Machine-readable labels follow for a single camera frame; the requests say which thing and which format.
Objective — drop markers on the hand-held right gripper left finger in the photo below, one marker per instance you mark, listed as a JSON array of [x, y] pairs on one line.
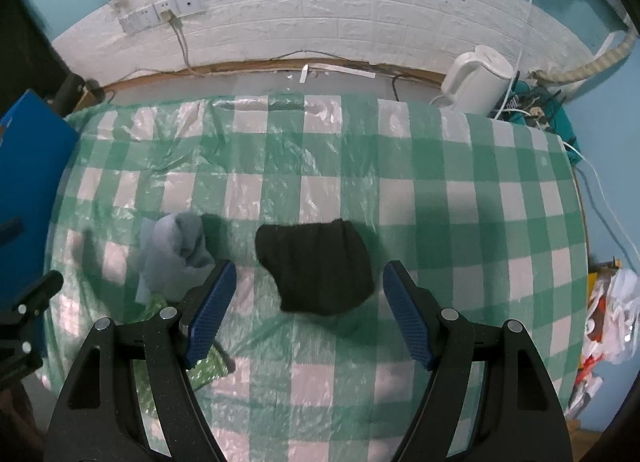
[[210, 312]]

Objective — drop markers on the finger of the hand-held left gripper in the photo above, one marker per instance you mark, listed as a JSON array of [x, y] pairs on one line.
[[37, 294], [11, 232]]

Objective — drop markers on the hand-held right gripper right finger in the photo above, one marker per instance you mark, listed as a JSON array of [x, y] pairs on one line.
[[407, 317]]

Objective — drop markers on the green patterned cloth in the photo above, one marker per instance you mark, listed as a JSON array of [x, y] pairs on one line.
[[212, 367]]

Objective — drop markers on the blue cardboard box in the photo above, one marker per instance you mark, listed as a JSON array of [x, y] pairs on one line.
[[30, 167]]

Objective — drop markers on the grey-blue sock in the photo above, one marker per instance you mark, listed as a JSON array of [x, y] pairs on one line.
[[175, 252]]

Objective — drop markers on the black sock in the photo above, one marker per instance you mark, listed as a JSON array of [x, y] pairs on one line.
[[315, 267]]

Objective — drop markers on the green checked plastic tablecloth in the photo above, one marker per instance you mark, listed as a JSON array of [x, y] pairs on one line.
[[450, 222]]

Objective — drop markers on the white plastic bag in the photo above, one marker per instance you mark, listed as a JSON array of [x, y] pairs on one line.
[[615, 312]]

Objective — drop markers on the white power strip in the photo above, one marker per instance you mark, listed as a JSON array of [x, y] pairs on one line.
[[536, 115]]

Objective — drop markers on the teal plastic basket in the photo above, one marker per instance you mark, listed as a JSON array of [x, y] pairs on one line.
[[562, 127]]

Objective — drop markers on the white electric kettle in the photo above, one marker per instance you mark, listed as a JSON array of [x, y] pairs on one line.
[[475, 77]]

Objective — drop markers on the white tape strip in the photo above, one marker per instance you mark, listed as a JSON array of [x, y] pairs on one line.
[[345, 69]]

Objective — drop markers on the white wall socket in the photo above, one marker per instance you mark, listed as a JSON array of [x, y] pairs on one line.
[[131, 23], [148, 16], [162, 9]]

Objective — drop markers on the white round port wall outlet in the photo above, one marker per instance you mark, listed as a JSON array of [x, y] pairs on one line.
[[190, 3]]

